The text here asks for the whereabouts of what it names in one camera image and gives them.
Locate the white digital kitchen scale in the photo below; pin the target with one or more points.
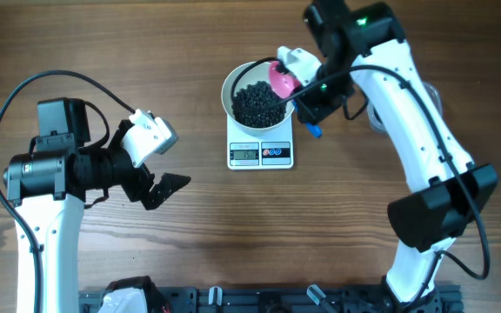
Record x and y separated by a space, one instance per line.
260 149

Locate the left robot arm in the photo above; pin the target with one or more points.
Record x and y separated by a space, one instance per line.
47 188

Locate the white bowl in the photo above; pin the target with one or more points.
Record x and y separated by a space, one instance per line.
239 78

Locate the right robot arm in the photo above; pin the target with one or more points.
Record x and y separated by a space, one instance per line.
367 50

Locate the pink scoop blue handle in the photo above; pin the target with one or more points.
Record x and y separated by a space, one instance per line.
283 84

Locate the black beans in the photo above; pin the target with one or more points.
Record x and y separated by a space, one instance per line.
256 106

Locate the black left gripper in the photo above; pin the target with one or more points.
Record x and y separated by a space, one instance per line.
138 189

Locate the clear plastic container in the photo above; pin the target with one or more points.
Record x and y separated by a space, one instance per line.
375 121

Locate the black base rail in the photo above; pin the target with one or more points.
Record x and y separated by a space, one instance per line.
350 298

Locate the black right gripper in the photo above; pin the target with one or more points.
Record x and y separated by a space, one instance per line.
311 110

